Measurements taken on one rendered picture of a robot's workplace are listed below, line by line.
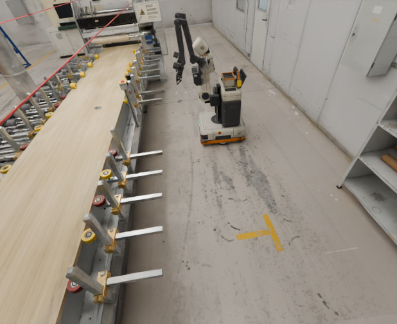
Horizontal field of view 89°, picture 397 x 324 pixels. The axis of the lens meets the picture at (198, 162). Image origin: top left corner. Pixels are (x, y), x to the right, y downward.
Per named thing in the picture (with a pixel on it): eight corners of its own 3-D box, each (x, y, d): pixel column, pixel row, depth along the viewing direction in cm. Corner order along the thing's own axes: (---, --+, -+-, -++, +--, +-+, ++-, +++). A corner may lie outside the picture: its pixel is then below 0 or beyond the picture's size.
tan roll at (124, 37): (153, 36, 449) (152, 29, 440) (153, 37, 440) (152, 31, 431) (88, 44, 443) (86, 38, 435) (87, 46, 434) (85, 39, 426)
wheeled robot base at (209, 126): (237, 119, 350) (238, 106, 332) (245, 141, 303) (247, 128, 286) (198, 123, 351) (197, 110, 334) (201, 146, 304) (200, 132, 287)
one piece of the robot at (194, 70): (203, 77, 279) (202, 60, 264) (205, 85, 259) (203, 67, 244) (191, 78, 279) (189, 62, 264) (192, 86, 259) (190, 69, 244)
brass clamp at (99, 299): (112, 273, 110) (108, 270, 106) (107, 302, 100) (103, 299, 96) (101, 275, 109) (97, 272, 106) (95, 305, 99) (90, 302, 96)
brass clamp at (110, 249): (119, 231, 128) (117, 227, 125) (116, 252, 118) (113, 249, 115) (110, 233, 128) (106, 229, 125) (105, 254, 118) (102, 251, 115)
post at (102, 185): (129, 220, 153) (103, 179, 120) (128, 225, 150) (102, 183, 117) (124, 222, 153) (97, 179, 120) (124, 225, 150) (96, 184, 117)
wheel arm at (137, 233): (163, 228, 127) (162, 225, 124) (163, 233, 124) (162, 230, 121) (94, 240, 125) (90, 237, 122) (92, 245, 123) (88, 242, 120)
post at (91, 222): (123, 252, 132) (90, 211, 100) (123, 258, 130) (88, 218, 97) (118, 253, 132) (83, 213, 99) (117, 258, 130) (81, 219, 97)
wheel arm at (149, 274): (163, 270, 108) (161, 267, 105) (163, 277, 106) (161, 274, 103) (81, 285, 106) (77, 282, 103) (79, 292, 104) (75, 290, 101)
